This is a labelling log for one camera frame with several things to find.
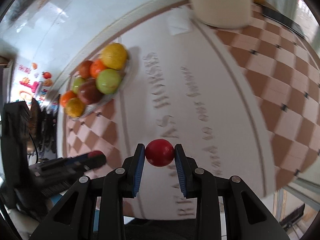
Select orange tangerine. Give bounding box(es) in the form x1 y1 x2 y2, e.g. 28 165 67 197
60 90 77 108
89 59 107 79

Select dark red apple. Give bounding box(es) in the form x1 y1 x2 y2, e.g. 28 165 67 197
78 79 104 105

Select cream cylindrical container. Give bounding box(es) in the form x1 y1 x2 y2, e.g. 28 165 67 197
190 0 252 29

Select colourful fridge magnets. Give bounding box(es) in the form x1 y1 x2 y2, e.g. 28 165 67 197
10 61 57 109

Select orange tangerine upper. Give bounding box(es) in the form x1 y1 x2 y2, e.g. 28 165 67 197
89 59 107 79

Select orange tangerine lower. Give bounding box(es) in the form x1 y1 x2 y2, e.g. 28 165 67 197
60 90 77 108

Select checkered printed tablecloth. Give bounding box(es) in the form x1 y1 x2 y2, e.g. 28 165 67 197
57 5 319 219

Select clear glass fruit bowl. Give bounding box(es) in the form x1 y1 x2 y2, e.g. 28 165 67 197
60 42 130 119

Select large yellow lemon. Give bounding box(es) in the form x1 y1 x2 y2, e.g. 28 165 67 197
100 43 128 70

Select small green apple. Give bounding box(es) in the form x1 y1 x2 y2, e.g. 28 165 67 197
72 76 86 95

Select small red round fruit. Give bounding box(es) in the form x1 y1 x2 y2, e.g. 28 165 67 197
145 139 175 167

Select yellow lemon lower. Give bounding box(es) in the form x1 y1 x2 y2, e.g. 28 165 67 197
65 98 86 118

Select red orange fruit back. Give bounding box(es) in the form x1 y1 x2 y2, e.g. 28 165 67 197
78 60 93 79

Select white folded paper napkin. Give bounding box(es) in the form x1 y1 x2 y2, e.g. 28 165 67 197
167 7 192 36

